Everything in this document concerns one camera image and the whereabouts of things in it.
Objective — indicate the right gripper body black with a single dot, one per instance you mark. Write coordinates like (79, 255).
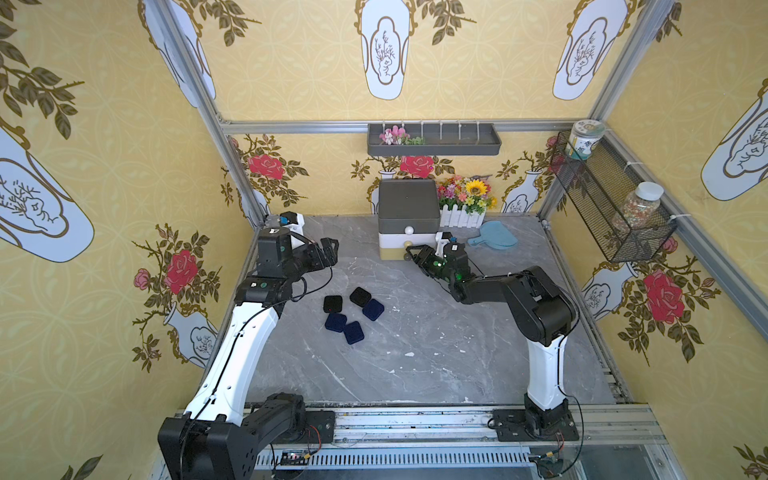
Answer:
(424, 259)

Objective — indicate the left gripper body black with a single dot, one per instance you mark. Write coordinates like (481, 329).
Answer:
(324, 253)

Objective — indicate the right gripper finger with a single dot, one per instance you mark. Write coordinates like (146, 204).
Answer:
(423, 262)
(414, 251)

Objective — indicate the grey top drawer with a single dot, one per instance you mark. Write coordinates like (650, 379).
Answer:
(408, 225)

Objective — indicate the white drawer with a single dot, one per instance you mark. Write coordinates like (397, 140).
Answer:
(401, 241)

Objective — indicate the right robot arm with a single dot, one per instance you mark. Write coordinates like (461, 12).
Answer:
(541, 311)

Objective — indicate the three-drawer storage cabinet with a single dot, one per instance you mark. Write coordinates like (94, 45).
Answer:
(408, 215)

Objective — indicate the black brooch box left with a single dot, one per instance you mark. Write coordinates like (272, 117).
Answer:
(333, 304)

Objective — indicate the black brooch box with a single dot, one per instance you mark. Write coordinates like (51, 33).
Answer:
(333, 304)
(360, 297)

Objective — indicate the black brooch box right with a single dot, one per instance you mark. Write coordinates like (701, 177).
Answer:
(360, 297)

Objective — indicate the blue brooch box right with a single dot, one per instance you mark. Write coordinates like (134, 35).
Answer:
(373, 309)

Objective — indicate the blue brooch box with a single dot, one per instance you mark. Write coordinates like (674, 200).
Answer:
(373, 309)
(353, 333)
(336, 322)

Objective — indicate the blue brooch box left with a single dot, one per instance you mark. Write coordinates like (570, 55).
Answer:
(336, 322)

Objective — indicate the blue brooch box bottom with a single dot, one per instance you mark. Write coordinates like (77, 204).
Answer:
(353, 333)

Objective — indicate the light blue dustpan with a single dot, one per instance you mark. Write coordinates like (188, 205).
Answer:
(494, 235)

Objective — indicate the flower pot white fence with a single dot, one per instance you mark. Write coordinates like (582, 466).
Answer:
(464, 201)

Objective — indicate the small pink flowers on shelf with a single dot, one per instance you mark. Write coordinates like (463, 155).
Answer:
(399, 136)

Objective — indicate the decorated jar with lid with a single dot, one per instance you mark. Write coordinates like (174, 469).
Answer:
(584, 136)

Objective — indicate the clear jar white lid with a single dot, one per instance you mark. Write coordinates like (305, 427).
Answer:
(641, 204)

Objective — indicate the small circuit board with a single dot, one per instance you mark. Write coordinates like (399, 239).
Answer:
(294, 459)

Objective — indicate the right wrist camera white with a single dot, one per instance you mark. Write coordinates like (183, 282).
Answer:
(443, 238)

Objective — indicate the grey wall shelf tray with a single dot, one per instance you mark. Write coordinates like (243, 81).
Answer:
(442, 138)

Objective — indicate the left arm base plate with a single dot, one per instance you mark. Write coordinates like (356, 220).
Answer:
(319, 428)

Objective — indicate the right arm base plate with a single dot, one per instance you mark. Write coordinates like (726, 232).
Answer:
(528, 425)

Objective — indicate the black wire wall basket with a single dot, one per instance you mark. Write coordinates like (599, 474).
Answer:
(598, 187)

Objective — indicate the aluminium front rail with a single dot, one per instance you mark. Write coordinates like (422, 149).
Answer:
(465, 425)

